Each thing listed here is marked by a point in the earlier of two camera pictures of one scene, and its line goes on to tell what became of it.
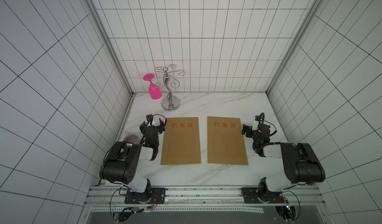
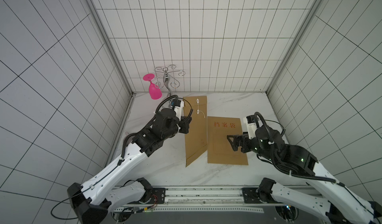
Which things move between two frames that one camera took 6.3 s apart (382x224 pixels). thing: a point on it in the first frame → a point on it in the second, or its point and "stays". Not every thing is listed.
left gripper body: (160, 129) → (180, 127)
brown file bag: (226, 143) stays
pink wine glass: (154, 90) stays
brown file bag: (181, 141) → (196, 140)
